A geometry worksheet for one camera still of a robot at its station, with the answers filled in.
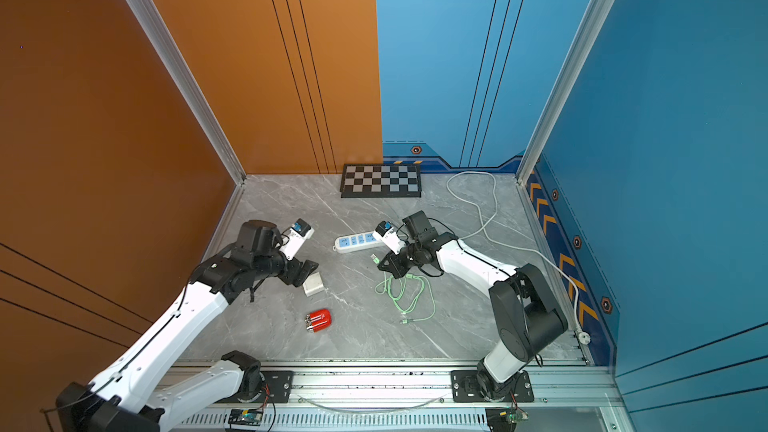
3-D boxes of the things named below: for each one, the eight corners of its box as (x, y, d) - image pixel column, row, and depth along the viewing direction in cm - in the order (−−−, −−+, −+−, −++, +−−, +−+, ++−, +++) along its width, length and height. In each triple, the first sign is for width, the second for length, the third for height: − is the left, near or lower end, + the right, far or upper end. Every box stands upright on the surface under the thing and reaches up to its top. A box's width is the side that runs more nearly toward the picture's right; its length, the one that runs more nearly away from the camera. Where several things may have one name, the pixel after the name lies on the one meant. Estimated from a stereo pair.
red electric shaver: (308, 334, 83) (305, 331, 81) (306, 319, 86) (303, 315, 84) (333, 327, 85) (331, 323, 82) (331, 311, 88) (329, 307, 85)
